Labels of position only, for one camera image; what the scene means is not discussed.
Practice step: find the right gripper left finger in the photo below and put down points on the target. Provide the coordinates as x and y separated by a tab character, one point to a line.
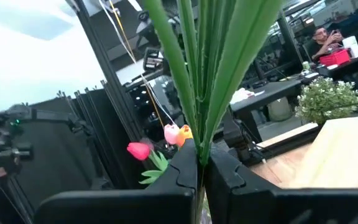
120	208

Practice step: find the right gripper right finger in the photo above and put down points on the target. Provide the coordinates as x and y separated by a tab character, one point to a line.
291	208

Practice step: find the red tulip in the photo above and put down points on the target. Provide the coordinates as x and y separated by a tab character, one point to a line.
138	151

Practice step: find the pink tulip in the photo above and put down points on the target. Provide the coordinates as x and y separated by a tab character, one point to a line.
171	133

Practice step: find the orange tulip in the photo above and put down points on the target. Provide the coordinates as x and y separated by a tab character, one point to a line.
184	133

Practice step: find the black panel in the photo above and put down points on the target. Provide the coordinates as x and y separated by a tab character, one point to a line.
73	140

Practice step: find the grey bin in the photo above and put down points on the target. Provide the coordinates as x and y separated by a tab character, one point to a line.
280	109

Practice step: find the potted white-flowered plant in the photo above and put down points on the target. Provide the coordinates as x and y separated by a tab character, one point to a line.
328	99

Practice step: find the white paper slip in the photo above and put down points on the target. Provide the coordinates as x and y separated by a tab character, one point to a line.
258	93

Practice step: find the dark grey desk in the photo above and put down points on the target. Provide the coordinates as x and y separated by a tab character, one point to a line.
269	90

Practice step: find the white cloth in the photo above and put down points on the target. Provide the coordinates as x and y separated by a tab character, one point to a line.
241	96

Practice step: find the red box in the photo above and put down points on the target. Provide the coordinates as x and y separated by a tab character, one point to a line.
334	58

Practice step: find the person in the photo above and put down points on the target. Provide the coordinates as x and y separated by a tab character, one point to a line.
320	46

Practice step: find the white cup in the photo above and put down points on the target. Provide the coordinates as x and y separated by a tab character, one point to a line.
351	45

